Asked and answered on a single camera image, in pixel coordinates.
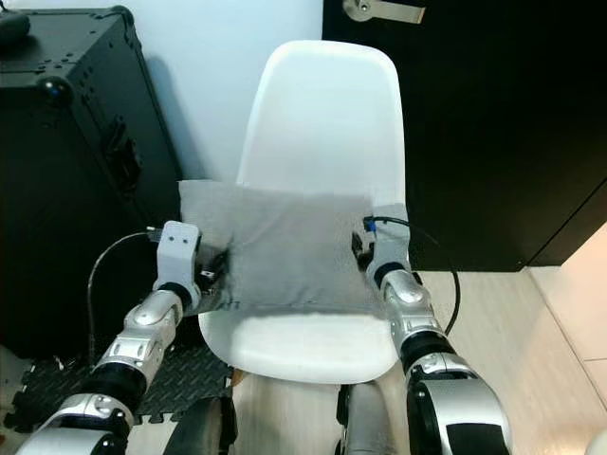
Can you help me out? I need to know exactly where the small black rounded object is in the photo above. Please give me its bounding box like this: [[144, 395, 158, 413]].
[[0, 9, 31, 48]]

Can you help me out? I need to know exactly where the grey fabric pillow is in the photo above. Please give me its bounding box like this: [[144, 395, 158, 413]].
[[178, 180, 409, 319]]

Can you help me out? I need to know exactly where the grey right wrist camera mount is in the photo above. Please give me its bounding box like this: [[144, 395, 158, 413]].
[[370, 204, 411, 271]]

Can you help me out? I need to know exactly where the grey left robot leg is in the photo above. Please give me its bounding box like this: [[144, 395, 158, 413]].
[[175, 396, 238, 455]]

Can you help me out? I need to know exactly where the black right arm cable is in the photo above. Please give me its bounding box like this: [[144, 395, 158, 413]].
[[365, 216, 463, 337]]

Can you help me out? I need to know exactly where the black door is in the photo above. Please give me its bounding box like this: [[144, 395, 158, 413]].
[[322, 0, 607, 271]]

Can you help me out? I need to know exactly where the black flight case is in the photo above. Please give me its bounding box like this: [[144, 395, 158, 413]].
[[0, 8, 200, 356]]

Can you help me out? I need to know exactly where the silver lever door handle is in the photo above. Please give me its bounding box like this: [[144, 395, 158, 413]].
[[344, 0, 426, 25]]

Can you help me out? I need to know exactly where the grey right robot leg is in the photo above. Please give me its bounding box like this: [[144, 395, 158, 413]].
[[337, 384, 399, 455]]

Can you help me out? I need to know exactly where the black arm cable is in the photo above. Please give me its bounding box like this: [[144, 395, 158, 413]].
[[87, 230, 164, 342], [365, 216, 463, 337]]

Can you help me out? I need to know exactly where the white plastic chair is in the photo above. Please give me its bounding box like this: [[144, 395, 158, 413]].
[[199, 40, 414, 385]]

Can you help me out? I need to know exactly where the black foam floor mat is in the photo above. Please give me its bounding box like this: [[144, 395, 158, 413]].
[[5, 346, 238, 432]]

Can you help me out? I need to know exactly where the grey robot leg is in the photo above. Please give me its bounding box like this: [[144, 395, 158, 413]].
[[337, 384, 399, 455], [175, 396, 238, 455]]

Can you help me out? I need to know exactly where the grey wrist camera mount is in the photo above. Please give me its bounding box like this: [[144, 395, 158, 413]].
[[156, 221, 202, 290], [370, 204, 411, 271]]

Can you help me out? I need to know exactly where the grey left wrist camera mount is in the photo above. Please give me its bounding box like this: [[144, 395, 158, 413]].
[[156, 221, 202, 290]]

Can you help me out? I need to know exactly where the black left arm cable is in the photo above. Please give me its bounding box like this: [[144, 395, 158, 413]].
[[87, 230, 164, 342]]

